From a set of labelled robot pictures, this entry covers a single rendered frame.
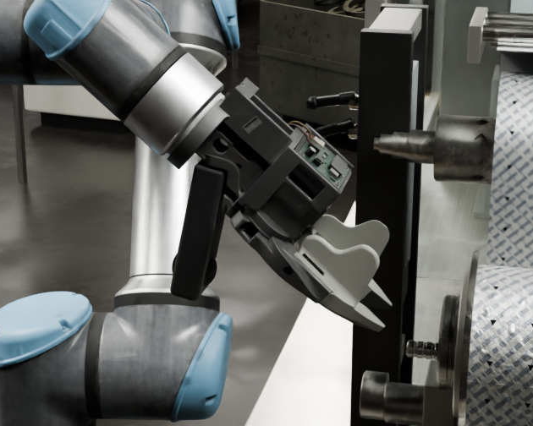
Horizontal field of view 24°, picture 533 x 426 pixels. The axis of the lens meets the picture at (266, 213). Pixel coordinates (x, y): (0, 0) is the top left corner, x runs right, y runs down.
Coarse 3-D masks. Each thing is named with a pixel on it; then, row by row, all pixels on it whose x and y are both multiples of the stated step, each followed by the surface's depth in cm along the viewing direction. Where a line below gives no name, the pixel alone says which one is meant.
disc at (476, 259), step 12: (480, 252) 96; (480, 264) 98; (468, 288) 91; (468, 300) 90; (468, 312) 90; (468, 324) 90; (468, 336) 89; (468, 348) 89; (468, 360) 89; (468, 372) 91
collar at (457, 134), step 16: (448, 128) 115; (464, 128) 115; (480, 128) 114; (448, 144) 114; (464, 144) 114; (480, 144) 114; (448, 160) 115; (464, 160) 114; (480, 160) 114; (448, 176) 116; (464, 176) 115; (480, 176) 116
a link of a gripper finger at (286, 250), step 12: (252, 228) 95; (252, 240) 93; (264, 240) 94; (276, 240) 94; (264, 252) 93; (276, 252) 93; (288, 252) 94; (276, 264) 93; (288, 264) 93; (300, 264) 94; (288, 276) 93; (300, 276) 93; (312, 276) 94; (300, 288) 94; (312, 288) 94; (324, 288) 94; (312, 300) 94
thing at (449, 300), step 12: (444, 300) 95; (456, 300) 95; (444, 312) 94; (456, 312) 94; (444, 324) 94; (456, 324) 93; (444, 336) 93; (444, 348) 93; (444, 360) 93; (444, 372) 94; (444, 384) 95
